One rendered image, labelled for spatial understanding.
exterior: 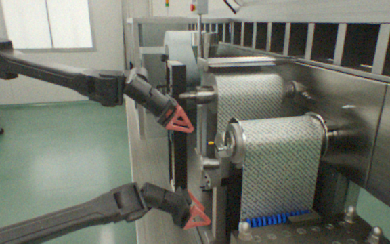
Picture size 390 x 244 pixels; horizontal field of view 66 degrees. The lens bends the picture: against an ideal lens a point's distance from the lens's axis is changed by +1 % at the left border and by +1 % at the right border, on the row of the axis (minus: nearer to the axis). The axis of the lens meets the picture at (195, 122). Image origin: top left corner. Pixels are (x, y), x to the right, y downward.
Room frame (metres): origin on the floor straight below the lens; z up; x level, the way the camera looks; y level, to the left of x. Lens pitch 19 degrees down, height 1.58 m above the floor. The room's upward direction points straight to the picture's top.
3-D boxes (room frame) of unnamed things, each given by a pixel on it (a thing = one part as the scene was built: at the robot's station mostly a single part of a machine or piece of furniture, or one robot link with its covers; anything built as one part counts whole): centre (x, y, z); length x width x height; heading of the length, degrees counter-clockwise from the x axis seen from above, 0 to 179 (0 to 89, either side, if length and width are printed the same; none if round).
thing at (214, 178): (0.82, -0.07, 1.05); 0.06 x 0.05 x 0.31; 104
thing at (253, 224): (0.75, -0.25, 1.03); 0.21 x 0.04 x 0.03; 104
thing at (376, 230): (0.66, -0.48, 1.05); 0.04 x 0.04 x 0.04
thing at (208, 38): (1.52, -0.05, 1.50); 0.14 x 0.14 x 0.06
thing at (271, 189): (0.77, -0.25, 1.11); 0.23 x 0.01 x 0.18; 104
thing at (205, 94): (1.04, -0.03, 1.33); 0.06 x 0.06 x 0.06; 14
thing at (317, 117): (0.86, -0.36, 1.25); 0.15 x 0.01 x 0.15; 14
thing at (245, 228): (0.67, -0.14, 1.05); 0.04 x 0.04 x 0.04
